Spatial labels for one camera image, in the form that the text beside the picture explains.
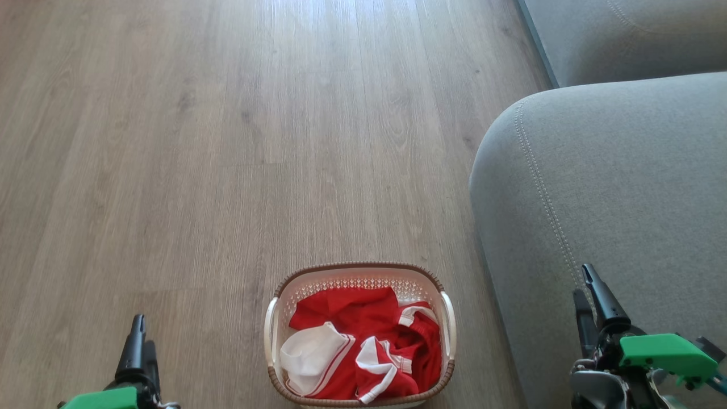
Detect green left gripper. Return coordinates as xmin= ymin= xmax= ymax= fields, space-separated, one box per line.
xmin=57 ymin=314 xmax=182 ymax=409

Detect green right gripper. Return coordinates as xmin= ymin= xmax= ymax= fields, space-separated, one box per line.
xmin=569 ymin=263 xmax=727 ymax=409

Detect red and white jersey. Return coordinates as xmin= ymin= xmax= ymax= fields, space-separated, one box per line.
xmin=279 ymin=321 xmax=356 ymax=398

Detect red shorts with white trim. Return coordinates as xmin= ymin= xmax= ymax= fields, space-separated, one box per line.
xmin=289 ymin=286 xmax=443 ymax=404

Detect large grey sofa seat cushion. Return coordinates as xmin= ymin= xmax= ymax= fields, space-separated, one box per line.
xmin=469 ymin=72 xmax=727 ymax=409

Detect long grey sofa seat cushion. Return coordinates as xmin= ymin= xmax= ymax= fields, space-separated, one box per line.
xmin=516 ymin=0 xmax=727 ymax=89

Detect woven-rim white laundry basket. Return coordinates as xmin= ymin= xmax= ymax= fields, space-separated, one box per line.
xmin=264 ymin=261 xmax=457 ymax=408

